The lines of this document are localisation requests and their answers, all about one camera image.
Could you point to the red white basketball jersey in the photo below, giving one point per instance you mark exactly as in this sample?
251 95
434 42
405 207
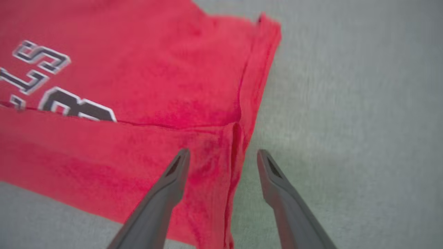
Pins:
138 86

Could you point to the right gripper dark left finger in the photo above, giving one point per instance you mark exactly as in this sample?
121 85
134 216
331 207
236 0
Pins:
155 214

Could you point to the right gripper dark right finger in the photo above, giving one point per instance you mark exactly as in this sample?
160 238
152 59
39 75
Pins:
294 218

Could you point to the grey fabric sofa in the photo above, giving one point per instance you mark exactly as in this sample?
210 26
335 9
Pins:
346 121

